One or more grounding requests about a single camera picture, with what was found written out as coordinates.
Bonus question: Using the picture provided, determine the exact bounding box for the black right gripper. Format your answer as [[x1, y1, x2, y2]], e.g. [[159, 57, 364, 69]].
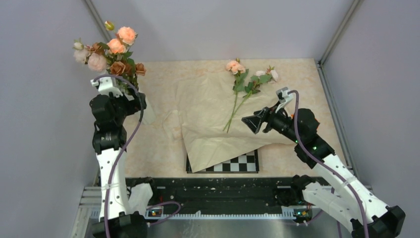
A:
[[242, 100, 302, 144]]

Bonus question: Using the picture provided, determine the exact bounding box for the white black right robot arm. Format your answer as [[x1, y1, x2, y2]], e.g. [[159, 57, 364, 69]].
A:
[[241, 107, 406, 238]]

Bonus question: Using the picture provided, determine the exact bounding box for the pink rose flower stem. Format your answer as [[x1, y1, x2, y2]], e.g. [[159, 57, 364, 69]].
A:
[[223, 58, 249, 133]]

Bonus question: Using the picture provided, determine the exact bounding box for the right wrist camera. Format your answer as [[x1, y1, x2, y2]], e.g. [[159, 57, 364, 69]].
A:
[[275, 87, 293, 113]]

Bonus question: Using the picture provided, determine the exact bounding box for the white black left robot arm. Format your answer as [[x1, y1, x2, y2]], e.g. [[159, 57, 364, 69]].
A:
[[89, 93, 148, 238]]

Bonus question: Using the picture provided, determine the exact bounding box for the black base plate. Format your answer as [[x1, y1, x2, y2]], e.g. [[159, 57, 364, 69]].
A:
[[126, 177, 309, 207]]

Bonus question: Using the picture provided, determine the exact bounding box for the orange rose flower stem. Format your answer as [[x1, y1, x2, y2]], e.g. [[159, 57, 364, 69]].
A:
[[104, 21, 138, 61]]

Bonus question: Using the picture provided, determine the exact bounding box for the brown rose flower stem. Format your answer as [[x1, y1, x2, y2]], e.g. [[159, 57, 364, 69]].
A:
[[107, 61, 147, 90]]

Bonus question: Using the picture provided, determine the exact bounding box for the orange kraft wrapping paper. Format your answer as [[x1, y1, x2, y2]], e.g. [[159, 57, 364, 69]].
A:
[[175, 72, 292, 172]]

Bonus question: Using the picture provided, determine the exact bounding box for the aluminium frame rail right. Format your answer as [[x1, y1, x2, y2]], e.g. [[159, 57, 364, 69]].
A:
[[315, 0, 363, 184]]

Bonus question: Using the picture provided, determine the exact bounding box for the black white checkerboard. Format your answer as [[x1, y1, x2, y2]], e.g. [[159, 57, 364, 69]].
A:
[[195, 150, 260, 174]]

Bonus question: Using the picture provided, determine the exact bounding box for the aluminium front rail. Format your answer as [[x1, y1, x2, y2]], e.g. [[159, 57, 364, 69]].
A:
[[78, 185, 378, 220]]

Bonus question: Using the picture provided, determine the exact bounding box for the pale white rose flower stem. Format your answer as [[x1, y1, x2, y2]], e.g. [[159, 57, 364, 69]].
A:
[[234, 65, 279, 117]]

